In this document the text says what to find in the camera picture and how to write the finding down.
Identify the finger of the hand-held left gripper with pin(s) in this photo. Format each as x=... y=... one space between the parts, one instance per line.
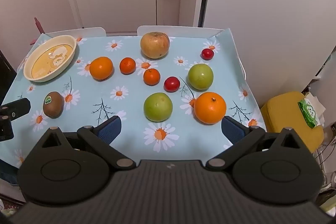
x=18 y=107

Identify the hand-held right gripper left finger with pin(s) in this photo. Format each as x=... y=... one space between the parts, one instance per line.
x=110 y=130

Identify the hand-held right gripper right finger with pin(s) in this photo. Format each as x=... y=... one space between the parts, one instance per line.
x=232 y=130

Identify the large orange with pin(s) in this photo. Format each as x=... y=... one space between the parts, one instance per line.
x=210 y=108

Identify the brown kiwi with green sticker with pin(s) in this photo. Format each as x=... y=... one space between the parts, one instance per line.
x=53 y=105

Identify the green apple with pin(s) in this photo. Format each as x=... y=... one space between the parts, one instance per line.
x=200 y=76
x=157 y=107

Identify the cream oval ceramic bowl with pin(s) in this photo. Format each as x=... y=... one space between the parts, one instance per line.
x=50 y=58

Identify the medium orange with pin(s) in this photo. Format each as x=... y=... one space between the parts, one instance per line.
x=101 y=68

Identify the yellowish brown apple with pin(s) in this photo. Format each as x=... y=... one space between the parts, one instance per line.
x=155 y=44

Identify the light blue daisy tablecloth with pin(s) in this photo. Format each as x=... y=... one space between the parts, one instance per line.
x=126 y=108

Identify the dark furniture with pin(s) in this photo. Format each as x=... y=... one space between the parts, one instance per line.
x=6 y=77

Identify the yellow stool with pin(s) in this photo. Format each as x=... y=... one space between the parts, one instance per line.
x=286 y=119

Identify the small red tomato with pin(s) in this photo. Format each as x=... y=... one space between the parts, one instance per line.
x=207 y=54
x=172 y=84

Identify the green tissue packet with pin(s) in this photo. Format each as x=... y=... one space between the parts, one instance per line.
x=309 y=113

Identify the left white chair back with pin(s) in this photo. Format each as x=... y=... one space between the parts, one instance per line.
x=86 y=31

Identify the white sliding door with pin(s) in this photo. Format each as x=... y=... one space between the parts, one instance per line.
x=275 y=16

